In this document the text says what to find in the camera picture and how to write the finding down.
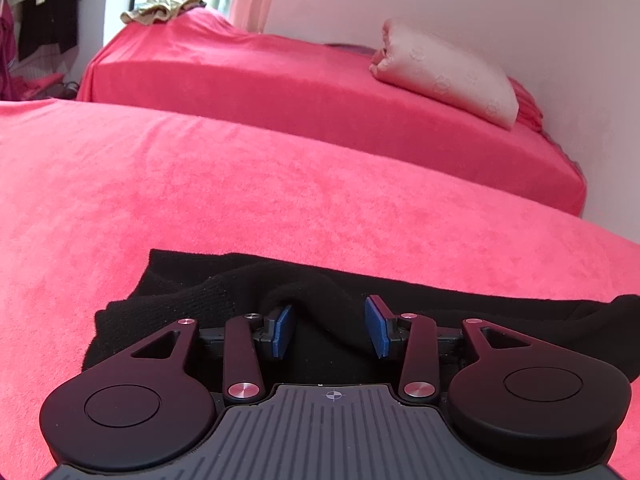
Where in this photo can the pink covered bed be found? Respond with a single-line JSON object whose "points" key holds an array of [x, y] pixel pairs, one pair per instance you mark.
{"points": [[300, 90]]}

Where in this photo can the pink terry blanket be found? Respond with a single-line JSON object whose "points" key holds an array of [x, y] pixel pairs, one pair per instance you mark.
{"points": [[200, 185]]}

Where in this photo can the rolled pale pink quilt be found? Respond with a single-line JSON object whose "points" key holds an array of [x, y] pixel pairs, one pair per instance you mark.
{"points": [[450, 72]]}

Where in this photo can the crumpled beige cloth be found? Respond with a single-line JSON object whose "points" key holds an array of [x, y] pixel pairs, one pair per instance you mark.
{"points": [[160, 11]]}

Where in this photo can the magenta cloth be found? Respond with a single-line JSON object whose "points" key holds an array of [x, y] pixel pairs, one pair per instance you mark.
{"points": [[7, 50]]}

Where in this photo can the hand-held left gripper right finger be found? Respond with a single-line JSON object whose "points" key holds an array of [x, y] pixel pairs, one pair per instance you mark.
{"points": [[377, 327]]}

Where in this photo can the folded pink blanket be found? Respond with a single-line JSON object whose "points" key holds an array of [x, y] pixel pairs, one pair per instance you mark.
{"points": [[527, 107]]}

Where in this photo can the hanging black garment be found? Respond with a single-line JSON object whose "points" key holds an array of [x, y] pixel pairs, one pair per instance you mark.
{"points": [[55, 5]]}

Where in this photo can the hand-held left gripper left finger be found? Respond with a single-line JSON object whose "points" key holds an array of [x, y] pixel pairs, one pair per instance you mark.
{"points": [[282, 332]]}

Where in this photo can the black knit pants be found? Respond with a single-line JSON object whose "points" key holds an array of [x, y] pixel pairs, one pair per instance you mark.
{"points": [[210, 300]]}

